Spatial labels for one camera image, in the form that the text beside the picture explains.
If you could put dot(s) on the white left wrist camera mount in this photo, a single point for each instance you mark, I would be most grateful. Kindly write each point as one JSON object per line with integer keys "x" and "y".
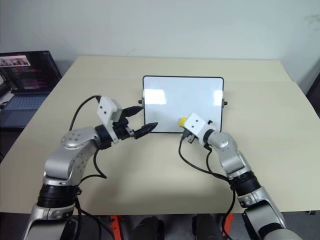
{"x": 106, "y": 107}

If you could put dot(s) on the open dark laptop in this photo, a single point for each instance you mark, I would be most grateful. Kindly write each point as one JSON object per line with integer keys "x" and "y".
{"x": 27, "y": 75}

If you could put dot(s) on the yellow whiteboard eraser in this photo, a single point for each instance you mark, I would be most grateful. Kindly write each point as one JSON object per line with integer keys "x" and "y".
{"x": 182, "y": 121}

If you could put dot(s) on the dark grey furniture panel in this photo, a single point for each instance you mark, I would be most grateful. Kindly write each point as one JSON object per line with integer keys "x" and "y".
{"x": 315, "y": 92}

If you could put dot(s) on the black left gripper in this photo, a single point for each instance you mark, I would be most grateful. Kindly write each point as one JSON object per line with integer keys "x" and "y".
{"x": 122, "y": 131}

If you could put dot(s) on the black-framed tabletop whiteboard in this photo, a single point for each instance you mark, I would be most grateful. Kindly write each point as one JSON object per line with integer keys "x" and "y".
{"x": 180, "y": 100}

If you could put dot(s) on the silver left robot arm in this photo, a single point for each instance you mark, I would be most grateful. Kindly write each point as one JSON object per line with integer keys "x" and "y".
{"x": 75, "y": 142}

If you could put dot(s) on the orange frame piece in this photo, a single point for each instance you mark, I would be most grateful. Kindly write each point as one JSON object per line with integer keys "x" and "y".
{"x": 228, "y": 223}
{"x": 115, "y": 223}

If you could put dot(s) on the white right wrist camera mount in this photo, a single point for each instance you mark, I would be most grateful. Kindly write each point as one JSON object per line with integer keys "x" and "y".
{"x": 196, "y": 125}

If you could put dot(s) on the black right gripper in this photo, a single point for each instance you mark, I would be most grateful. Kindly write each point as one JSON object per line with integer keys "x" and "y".
{"x": 187, "y": 136}

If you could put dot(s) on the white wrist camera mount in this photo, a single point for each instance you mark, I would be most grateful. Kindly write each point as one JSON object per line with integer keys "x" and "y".
{"x": 106, "y": 107}
{"x": 196, "y": 125}

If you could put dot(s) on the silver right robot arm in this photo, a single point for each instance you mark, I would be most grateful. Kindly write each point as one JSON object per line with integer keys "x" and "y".
{"x": 225, "y": 147}

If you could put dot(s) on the dark rounded shape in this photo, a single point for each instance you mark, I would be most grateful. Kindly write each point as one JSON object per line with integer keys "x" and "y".
{"x": 150, "y": 228}
{"x": 207, "y": 227}

